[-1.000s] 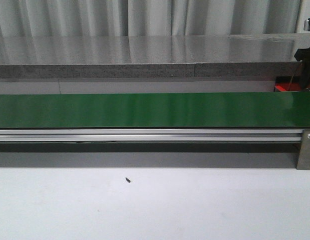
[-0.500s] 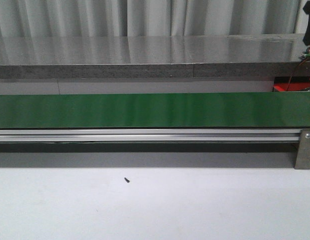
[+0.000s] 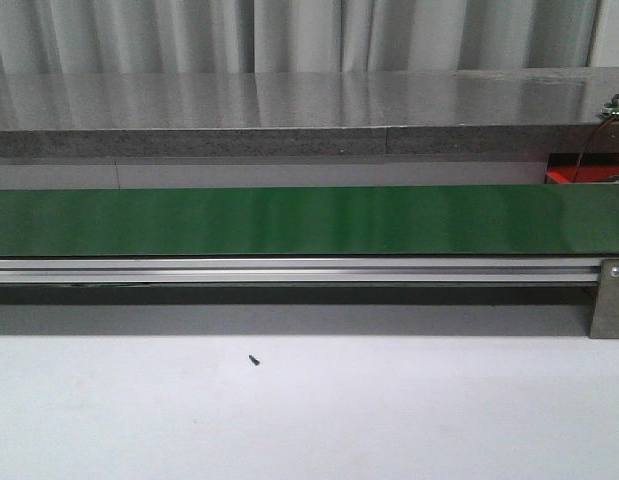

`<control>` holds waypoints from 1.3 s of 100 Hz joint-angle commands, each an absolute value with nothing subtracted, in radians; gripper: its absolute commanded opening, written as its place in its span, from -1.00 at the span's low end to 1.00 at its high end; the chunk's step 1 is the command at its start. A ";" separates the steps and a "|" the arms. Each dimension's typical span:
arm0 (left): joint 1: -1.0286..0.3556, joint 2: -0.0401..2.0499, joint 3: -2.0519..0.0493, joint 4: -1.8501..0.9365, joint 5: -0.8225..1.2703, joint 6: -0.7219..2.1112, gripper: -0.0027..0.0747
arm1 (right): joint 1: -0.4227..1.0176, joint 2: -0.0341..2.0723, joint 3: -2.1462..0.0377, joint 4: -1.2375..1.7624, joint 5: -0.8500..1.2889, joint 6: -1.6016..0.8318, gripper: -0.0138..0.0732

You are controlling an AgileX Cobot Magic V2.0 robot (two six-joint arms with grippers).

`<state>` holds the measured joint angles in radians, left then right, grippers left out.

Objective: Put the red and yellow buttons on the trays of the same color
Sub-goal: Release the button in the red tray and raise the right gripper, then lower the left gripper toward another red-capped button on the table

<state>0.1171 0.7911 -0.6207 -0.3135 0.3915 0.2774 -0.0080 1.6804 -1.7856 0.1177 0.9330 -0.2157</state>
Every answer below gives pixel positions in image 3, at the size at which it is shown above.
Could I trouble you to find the green conveyor belt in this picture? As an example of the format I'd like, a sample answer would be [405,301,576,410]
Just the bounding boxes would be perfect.
[0,184,619,257]

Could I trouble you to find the aluminium conveyor frame rail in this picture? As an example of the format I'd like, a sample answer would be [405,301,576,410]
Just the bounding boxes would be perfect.
[0,257,603,285]

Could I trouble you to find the metal conveyor support bracket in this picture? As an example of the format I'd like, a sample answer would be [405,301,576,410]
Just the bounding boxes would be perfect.
[589,259,619,340]

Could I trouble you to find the red plastic tray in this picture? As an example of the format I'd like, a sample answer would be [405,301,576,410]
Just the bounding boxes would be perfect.
[545,153,619,184]

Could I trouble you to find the grey curtain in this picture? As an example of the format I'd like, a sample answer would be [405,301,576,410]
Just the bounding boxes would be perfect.
[0,1,600,74]

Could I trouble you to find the small green circuit board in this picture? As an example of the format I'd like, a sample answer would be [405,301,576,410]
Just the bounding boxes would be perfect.
[599,93,619,120]

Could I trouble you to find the red black wire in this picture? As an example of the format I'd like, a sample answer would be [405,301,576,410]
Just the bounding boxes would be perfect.
[572,92,619,184]

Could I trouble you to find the grey stone counter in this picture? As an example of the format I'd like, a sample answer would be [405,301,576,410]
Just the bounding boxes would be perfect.
[0,67,619,158]

